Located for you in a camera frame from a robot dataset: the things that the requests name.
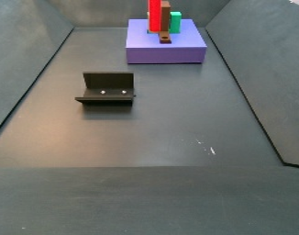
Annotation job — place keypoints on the red hexagonal peg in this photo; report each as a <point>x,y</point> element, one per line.
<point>154,15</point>

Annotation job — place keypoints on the purple base block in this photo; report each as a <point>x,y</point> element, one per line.
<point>187,48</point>

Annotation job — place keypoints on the green block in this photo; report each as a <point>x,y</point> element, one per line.
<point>175,22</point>

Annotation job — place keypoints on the black angle bracket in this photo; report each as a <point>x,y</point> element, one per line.
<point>107,87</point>

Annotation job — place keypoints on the brown L-shaped bracket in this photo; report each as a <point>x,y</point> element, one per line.
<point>165,37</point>

